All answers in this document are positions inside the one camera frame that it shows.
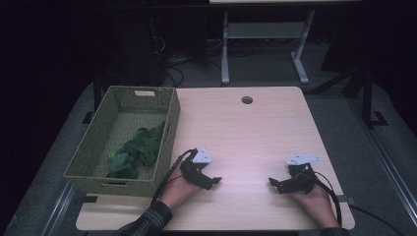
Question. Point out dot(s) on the black metal stand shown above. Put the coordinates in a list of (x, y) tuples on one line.
[(367, 98)]

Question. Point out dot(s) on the person's right hand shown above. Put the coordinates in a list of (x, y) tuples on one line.
[(321, 206)]

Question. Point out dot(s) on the white metal table frame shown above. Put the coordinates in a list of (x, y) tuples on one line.
[(265, 31)]

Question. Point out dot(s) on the metal floor rail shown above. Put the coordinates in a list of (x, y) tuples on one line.
[(59, 209), (387, 157)]

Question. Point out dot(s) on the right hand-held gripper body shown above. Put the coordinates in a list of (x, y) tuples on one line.
[(301, 159)]

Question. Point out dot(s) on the black computer tower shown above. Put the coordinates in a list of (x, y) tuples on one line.
[(131, 52)]

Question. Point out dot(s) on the green woven basket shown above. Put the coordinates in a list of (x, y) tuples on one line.
[(128, 131)]

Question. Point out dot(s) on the green fuzzy cloth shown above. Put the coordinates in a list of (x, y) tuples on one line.
[(137, 154)]

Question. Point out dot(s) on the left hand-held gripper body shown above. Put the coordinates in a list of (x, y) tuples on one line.
[(200, 157)]

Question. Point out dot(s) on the person's left hand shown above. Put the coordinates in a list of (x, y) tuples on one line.
[(177, 193)]

